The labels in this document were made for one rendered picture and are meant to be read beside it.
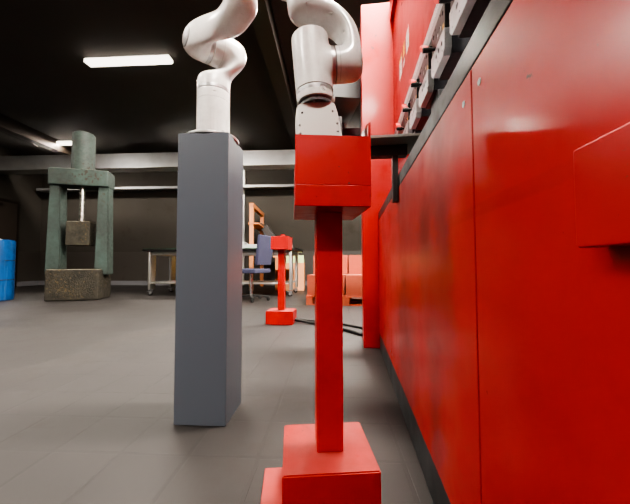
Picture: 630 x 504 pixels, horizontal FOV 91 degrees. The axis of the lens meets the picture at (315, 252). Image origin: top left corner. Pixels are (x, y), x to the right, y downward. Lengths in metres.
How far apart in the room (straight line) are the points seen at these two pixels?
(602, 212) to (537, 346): 0.16
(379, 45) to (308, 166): 1.92
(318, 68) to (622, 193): 0.62
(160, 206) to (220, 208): 8.34
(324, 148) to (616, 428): 0.58
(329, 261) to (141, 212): 9.11
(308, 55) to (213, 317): 0.82
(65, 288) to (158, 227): 3.92
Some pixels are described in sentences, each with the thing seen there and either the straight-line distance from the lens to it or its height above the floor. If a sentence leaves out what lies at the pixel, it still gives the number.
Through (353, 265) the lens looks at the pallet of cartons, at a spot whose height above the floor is 0.53.
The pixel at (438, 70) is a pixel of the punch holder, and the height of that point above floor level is 1.17.
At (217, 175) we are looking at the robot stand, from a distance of 1.15.
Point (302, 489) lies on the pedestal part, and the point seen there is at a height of 0.09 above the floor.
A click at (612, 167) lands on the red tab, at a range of 0.26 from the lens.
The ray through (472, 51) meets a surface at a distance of 0.58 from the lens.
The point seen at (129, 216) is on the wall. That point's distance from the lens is 9.86.
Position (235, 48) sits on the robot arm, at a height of 1.36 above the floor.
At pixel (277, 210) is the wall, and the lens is 8.32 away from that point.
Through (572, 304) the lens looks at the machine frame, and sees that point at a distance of 0.33.
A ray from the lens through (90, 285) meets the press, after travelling 5.88.
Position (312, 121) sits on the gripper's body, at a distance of 0.73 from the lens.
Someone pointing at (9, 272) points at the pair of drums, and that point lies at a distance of 6.71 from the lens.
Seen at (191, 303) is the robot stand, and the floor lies 0.41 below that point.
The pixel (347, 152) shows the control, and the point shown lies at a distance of 0.68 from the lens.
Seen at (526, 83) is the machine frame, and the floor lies 0.72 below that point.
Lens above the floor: 0.54
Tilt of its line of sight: 2 degrees up
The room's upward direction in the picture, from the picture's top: straight up
